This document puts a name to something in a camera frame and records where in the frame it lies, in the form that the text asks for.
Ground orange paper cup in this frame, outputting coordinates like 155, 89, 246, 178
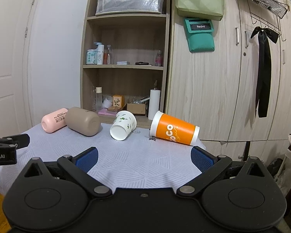
150, 111, 200, 146

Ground white floral paper cup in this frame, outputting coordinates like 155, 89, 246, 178
110, 110, 137, 141

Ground pink flat box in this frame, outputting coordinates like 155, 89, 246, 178
98, 108, 117, 116

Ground white patterned tablecloth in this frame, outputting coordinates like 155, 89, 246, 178
0, 124, 201, 195

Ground clear bottle beige cap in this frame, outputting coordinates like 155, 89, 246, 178
95, 87, 103, 112

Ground light wood wardrobe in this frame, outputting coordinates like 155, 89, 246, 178
166, 0, 291, 163

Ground yellow floral box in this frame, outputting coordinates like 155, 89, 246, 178
112, 95, 125, 108

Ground small cardboard box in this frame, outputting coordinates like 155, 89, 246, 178
126, 103, 146, 115

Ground white paper towel roll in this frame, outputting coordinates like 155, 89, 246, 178
148, 89, 161, 120

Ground black ribbon bow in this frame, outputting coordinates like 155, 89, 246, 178
250, 26, 279, 118

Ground white green canister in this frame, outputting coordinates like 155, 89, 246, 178
86, 50, 97, 65

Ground red small bottle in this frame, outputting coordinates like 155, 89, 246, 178
103, 45, 112, 65

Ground pink small bottle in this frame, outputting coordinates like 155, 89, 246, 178
155, 50, 163, 66

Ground white tube bottle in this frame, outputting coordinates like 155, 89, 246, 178
97, 43, 104, 65

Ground wooden shelf unit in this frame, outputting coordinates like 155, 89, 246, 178
80, 0, 172, 129

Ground teal fabric pouch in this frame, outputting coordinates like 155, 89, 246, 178
184, 17, 215, 53

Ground white door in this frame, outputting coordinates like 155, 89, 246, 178
0, 0, 37, 137

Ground plastic wrapped grey box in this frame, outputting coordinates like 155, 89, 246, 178
95, 0, 163, 16

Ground black wire basket rack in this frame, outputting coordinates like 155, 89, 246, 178
247, 0, 290, 42

